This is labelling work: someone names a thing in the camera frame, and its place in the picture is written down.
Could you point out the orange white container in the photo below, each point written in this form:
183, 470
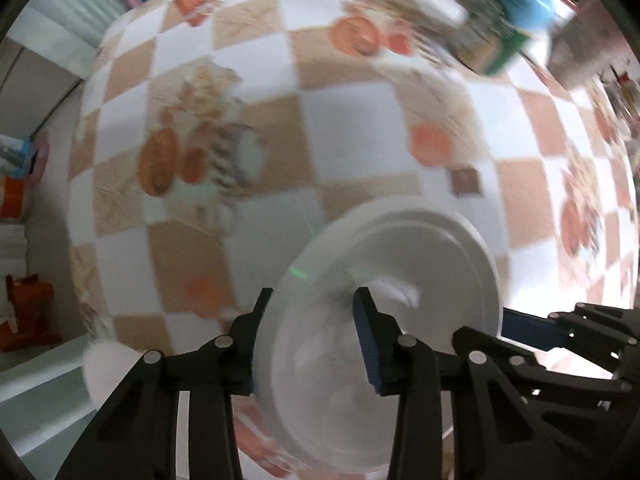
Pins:
11, 200

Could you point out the checked printed tablecloth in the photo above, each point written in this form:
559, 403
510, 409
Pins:
350, 125

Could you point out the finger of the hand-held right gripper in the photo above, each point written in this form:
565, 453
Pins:
590, 430
530, 330

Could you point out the metal container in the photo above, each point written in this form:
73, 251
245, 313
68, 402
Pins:
580, 45

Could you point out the large white bowl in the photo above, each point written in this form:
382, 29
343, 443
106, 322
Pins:
440, 270

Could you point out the pile of food packets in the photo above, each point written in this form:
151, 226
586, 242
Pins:
622, 95

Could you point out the orange plastic stool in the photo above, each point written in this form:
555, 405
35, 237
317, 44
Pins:
27, 315

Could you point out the round pink stool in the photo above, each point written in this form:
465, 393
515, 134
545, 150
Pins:
40, 160

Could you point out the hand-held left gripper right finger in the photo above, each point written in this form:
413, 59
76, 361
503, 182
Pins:
375, 340

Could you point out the green labelled can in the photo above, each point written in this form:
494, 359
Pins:
505, 15

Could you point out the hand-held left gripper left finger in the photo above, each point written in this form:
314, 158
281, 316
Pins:
250, 340

